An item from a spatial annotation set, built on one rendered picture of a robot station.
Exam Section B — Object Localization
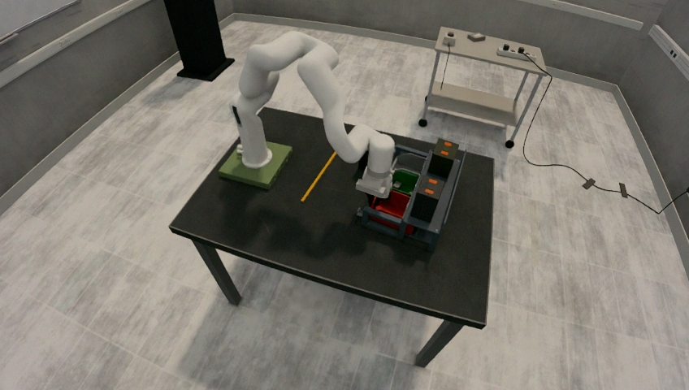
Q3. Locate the yellow bar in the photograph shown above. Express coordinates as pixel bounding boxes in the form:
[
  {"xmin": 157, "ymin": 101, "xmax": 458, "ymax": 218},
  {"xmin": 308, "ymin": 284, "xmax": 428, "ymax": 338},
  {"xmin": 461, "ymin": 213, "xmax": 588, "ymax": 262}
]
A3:
[{"xmin": 301, "ymin": 151, "xmax": 337, "ymax": 202}]

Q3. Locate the green open bin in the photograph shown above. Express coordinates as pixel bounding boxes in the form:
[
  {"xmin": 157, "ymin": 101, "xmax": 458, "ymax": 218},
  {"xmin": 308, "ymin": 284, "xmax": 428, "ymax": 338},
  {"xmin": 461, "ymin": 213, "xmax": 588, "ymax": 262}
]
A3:
[{"xmin": 392, "ymin": 171, "xmax": 419, "ymax": 197}]

